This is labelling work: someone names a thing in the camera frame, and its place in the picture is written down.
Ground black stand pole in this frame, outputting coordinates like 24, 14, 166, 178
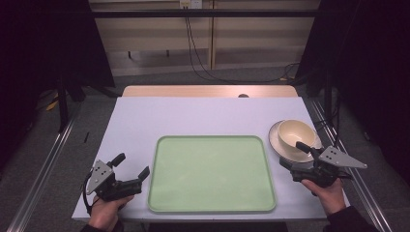
56, 75, 71, 133

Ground black curtain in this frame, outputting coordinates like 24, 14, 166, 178
294, 0, 410, 187
0, 0, 116, 172

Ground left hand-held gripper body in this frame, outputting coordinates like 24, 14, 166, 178
85, 159, 143, 203

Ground white wall socket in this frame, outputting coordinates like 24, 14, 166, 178
179, 0, 204, 10

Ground green tray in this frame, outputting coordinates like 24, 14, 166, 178
147, 134, 278, 215

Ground person's left hand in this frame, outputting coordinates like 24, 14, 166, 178
88, 194, 135, 232

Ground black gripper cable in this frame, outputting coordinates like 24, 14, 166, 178
82, 171, 95, 217

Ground cream bowl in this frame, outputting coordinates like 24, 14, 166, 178
277, 119, 317, 155

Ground black wall cable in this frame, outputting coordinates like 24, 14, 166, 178
183, 6, 301, 84

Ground yellow floor item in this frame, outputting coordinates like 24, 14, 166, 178
45, 93, 60, 112

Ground person's right hand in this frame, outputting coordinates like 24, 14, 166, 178
301, 177, 347, 217

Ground cream plate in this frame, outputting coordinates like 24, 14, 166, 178
268, 120, 324, 163

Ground metal floor rail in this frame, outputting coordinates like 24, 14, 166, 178
5, 101, 83, 232
308, 98, 395, 232

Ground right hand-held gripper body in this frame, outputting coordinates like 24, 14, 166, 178
289, 145, 368, 189

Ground black horizontal bar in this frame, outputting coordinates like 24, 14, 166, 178
91, 9, 320, 18

